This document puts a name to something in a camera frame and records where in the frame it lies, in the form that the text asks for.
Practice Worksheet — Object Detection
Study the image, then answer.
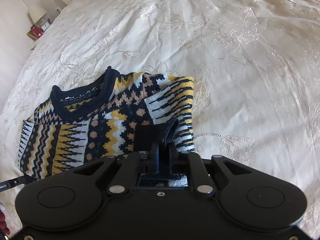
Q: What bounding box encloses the navy yellow patterned knit sweater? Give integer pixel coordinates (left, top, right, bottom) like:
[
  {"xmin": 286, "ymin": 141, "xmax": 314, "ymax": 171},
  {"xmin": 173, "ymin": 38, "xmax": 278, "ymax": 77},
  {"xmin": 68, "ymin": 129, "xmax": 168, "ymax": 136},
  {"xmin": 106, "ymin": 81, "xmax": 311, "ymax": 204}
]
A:
[{"xmin": 18, "ymin": 68, "xmax": 194, "ymax": 179}]

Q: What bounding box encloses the cream embroidered bedspread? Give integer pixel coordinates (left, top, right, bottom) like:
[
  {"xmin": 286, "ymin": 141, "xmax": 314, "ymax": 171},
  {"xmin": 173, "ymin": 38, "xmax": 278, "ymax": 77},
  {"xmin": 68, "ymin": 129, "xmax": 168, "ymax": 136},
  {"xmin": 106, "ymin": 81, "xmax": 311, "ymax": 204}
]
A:
[{"xmin": 1, "ymin": 0, "xmax": 319, "ymax": 238}]

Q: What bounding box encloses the cream nightstand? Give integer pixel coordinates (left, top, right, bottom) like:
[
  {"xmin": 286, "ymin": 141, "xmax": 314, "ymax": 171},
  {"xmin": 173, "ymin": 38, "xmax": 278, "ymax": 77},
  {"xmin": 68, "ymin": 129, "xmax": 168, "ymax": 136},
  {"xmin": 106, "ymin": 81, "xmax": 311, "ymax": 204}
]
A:
[{"xmin": 30, "ymin": 37, "xmax": 41, "ymax": 50}]

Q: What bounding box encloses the red item on nightstand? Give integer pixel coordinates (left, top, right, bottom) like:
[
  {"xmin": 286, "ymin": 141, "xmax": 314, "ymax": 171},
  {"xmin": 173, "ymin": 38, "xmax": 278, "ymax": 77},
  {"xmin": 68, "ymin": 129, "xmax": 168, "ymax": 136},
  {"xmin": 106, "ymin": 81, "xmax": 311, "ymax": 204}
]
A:
[{"xmin": 30, "ymin": 25, "xmax": 43, "ymax": 37}]

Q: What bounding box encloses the small white alarm clock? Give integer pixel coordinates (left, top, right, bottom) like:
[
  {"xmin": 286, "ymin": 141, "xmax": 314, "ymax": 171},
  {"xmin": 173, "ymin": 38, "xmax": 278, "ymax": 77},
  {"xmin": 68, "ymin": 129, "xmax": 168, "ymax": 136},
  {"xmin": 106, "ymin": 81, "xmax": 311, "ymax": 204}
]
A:
[{"xmin": 40, "ymin": 21, "xmax": 50, "ymax": 31}]

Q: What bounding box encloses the cream bedside lamp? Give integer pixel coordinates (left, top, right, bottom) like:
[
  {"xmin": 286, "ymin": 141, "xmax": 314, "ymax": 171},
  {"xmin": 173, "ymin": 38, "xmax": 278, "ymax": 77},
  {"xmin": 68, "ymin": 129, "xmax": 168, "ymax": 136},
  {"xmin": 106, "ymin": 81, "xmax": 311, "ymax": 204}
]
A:
[{"xmin": 28, "ymin": 4, "xmax": 47, "ymax": 24}]

